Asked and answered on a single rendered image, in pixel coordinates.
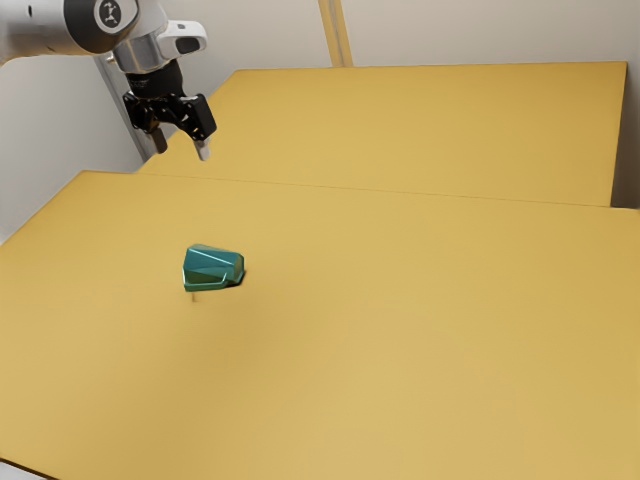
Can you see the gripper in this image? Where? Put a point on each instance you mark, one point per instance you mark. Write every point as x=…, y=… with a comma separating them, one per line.
x=152, y=85

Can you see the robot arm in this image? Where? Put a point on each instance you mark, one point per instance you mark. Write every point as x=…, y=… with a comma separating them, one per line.
x=75, y=25

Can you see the teal faceted mug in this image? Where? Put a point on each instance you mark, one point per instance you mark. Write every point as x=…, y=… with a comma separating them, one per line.
x=210, y=268

